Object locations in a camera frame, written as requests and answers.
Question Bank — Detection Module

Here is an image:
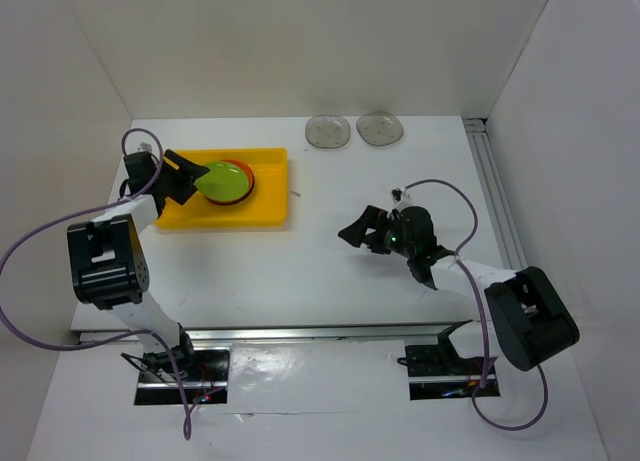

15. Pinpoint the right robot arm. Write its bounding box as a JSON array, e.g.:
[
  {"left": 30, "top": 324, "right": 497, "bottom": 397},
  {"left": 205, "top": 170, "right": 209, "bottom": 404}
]
[{"left": 338, "top": 206, "right": 580, "bottom": 373}]

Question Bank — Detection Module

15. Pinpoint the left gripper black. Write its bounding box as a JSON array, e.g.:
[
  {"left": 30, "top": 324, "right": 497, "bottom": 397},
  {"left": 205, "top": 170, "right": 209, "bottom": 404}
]
[{"left": 151, "top": 149, "right": 208, "bottom": 206}]

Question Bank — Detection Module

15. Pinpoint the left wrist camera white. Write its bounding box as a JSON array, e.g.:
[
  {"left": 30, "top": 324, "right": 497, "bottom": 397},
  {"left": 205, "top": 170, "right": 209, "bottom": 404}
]
[{"left": 137, "top": 142, "right": 152, "bottom": 152}]

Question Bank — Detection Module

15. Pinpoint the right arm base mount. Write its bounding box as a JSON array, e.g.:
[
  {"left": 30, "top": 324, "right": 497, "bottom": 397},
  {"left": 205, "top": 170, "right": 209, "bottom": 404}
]
[{"left": 396, "top": 343, "right": 500, "bottom": 401}]

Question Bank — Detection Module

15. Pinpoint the aluminium rail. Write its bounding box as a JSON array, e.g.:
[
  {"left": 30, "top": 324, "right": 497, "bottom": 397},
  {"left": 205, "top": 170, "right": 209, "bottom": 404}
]
[
  {"left": 77, "top": 320, "right": 474, "bottom": 346},
  {"left": 462, "top": 118, "right": 528, "bottom": 269}
]

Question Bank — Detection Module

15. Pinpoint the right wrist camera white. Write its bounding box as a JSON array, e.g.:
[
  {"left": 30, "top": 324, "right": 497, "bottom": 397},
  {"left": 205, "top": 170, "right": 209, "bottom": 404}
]
[{"left": 391, "top": 188, "right": 413, "bottom": 213}]

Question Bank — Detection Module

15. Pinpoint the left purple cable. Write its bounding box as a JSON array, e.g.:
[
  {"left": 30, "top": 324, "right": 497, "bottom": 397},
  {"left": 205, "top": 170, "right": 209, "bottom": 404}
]
[{"left": 0, "top": 128, "right": 194, "bottom": 441}]

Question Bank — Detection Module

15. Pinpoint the clear glass plate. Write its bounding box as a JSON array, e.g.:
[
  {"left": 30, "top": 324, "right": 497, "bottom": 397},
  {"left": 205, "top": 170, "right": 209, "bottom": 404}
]
[
  {"left": 305, "top": 115, "right": 351, "bottom": 150},
  {"left": 356, "top": 111, "right": 404, "bottom": 147}
]

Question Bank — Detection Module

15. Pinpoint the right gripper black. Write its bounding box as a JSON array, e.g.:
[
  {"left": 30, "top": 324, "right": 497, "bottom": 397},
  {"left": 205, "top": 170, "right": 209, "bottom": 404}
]
[{"left": 338, "top": 205, "right": 415, "bottom": 259}]

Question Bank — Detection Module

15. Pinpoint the yellow plastic bin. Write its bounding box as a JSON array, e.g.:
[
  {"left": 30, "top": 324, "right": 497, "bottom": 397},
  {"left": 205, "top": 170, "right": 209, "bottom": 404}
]
[{"left": 155, "top": 148, "right": 289, "bottom": 229}]

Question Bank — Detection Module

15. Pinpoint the green plate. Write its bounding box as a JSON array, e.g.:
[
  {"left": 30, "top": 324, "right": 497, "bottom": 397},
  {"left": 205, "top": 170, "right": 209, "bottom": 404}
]
[{"left": 195, "top": 161, "right": 250, "bottom": 203}]

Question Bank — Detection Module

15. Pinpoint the orange plate back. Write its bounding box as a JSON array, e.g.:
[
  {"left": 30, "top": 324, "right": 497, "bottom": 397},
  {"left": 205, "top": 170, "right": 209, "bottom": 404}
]
[{"left": 220, "top": 159, "right": 255, "bottom": 205}]

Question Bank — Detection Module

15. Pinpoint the aluminium rail front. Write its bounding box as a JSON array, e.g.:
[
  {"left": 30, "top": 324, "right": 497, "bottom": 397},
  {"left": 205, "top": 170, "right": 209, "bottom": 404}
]
[{"left": 77, "top": 320, "right": 474, "bottom": 346}]

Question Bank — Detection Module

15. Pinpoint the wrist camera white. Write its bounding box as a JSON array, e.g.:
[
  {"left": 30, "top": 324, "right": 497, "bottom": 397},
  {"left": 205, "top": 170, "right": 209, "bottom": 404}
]
[
  {"left": 137, "top": 142, "right": 152, "bottom": 152},
  {"left": 391, "top": 188, "right": 413, "bottom": 213}
]

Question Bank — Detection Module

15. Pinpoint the aluminium rail right side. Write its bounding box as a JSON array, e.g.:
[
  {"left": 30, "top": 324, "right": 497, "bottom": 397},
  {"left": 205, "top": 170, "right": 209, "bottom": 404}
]
[{"left": 462, "top": 118, "right": 528, "bottom": 269}]

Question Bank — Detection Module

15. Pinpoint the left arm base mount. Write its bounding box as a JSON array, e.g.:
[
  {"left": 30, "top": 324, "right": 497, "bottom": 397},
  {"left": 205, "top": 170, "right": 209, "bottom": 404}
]
[{"left": 121, "top": 348, "right": 230, "bottom": 406}]

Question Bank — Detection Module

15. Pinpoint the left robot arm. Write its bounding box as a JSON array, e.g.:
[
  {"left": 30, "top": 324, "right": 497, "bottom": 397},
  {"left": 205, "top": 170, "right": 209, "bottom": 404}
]
[{"left": 67, "top": 150, "right": 209, "bottom": 380}]

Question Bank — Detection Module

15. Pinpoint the black plate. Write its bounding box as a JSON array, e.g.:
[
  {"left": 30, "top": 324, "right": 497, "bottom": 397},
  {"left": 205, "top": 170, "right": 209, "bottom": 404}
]
[{"left": 207, "top": 174, "right": 256, "bottom": 206}]

